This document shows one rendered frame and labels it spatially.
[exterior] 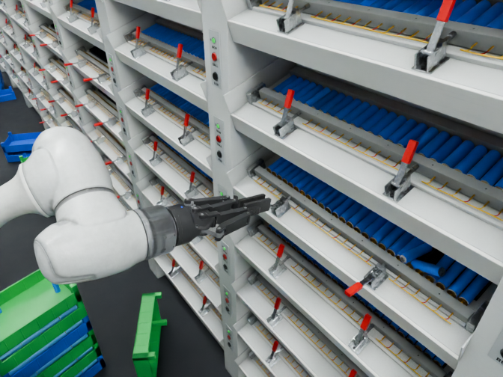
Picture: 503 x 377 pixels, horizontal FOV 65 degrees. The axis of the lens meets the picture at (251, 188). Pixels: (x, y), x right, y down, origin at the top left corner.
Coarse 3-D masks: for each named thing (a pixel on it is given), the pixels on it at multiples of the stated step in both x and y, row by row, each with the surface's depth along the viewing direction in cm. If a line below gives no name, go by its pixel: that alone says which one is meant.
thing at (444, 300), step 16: (272, 176) 95; (288, 192) 90; (304, 208) 88; (320, 208) 84; (336, 224) 80; (336, 240) 80; (352, 240) 78; (368, 240) 76; (384, 256) 73; (400, 272) 70; (416, 272) 69; (416, 288) 69; (432, 288) 66; (448, 304) 64; (464, 304) 63; (464, 320) 63
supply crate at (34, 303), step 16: (16, 288) 137; (32, 288) 141; (48, 288) 141; (64, 288) 141; (0, 304) 134; (16, 304) 135; (32, 304) 135; (48, 304) 135; (64, 304) 132; (0, 320) 130; (16, 320) 130; (32, 320) 124; (48, 320) 128; (0, 336) 125; (16, 336) 121; (0, 352) 119
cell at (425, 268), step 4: (412, 260) 72; (416, 260) 71; (420, 260) 71; (412, 264) 71; (416, 264) 70; (420, 264) 70; (424, 264) 69; (428, 264) 68; (432, 264) 68; (416, 268) 70; (420, 268) 69; (424, 268) 68; (428, 268) 68; (432, 268) 67; (436, 268) 66; (440, 268) 66; (444, 268) 66; (428, 272) 68; (432, 272) 67; (436, 272) 66; (440, 272) 66; (444, 272) 66; (440, 276) 66
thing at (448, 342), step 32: (256, 160) 101; (256, 192) 96; (288, 224) 87; (320, 256) 80; (352, 256) 77; (384, 288) 71; (416, 320) 66; (448, 320) 64; (480, 320) 61; (448, 352) 61
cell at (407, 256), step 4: (424, 244) 73; (428, 244) 72; (412, 248) 72; (416, 248) 72; (420, 248) 72; (424, 248) 72; (428, 248) 72; (432, 248) 72; (408, 252) 71; (412, 252) 71; (416, 252) 71; (420, 252) 71; (424, 252) 72; (428, 252) 73; (400, 256) 72; (404, 256) 70; (408, 256) 71; (412, 256) 71; (416, 256) 71; (420, 256) 72; (404, 260) 71; (408, 260) 70
